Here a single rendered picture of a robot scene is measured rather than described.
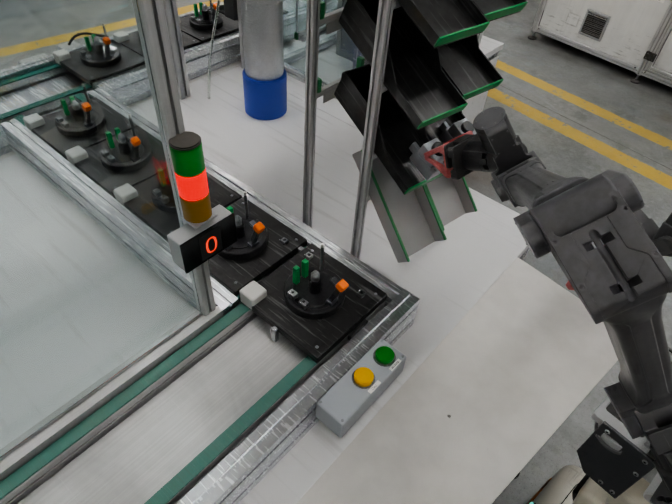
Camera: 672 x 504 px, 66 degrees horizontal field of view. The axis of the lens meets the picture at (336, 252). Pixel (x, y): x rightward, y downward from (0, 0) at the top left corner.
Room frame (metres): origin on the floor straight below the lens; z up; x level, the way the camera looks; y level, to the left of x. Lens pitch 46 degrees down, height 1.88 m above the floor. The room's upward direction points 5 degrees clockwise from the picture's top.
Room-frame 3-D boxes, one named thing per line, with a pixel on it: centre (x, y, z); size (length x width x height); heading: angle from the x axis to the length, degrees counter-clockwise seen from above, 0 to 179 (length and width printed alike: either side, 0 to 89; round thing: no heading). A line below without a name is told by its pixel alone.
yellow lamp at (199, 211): (0.67, 0.25, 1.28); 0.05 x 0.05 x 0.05
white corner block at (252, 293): (0.73, 0.18, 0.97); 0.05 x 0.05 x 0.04; 52
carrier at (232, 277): (0.91, 0.24, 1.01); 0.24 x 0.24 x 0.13; 52
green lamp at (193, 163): (0.67, 0.25, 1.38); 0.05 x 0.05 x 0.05
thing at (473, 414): (0.72, -0.20, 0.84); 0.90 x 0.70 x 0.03; 135
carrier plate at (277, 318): (0.75, 0.04, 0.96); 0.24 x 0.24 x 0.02; 52
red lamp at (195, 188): (0.67, 0.25, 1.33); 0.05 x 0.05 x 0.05
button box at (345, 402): (0.55, -0.08, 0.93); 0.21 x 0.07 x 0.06; 142
